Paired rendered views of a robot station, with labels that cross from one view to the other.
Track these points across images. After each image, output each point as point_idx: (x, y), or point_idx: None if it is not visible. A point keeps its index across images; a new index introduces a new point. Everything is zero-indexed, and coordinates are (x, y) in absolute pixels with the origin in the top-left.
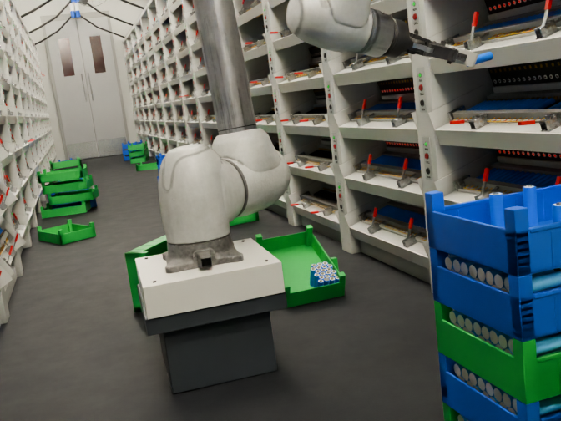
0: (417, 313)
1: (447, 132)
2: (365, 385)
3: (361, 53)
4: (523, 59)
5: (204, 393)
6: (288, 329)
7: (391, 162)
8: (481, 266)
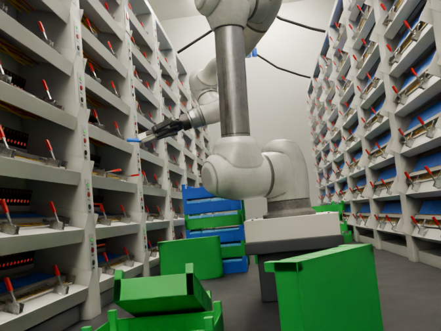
0: None
1: (97, 177)
2: (231, 286)
3: (202, 125)
4: (118, 146)
5: None
6: (231, 305)
7: None
8: None
